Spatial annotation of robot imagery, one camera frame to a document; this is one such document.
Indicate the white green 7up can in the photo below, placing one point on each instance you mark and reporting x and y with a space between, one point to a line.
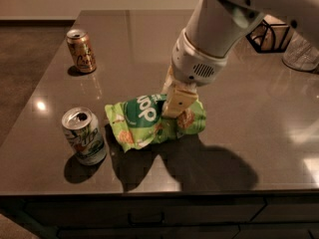
81 129

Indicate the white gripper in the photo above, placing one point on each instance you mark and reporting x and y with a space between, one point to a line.
191 65

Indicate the wooden blocks in basket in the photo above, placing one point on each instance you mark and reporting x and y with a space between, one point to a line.
270 34

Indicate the orange soda can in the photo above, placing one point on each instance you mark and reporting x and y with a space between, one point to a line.
81 50

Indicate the green rice chip bag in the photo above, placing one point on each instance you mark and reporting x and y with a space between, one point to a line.
138 122

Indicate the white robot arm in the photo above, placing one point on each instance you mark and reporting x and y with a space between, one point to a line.
215 26

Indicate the dark drawer with handle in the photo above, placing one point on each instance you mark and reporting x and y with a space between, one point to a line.
140 212

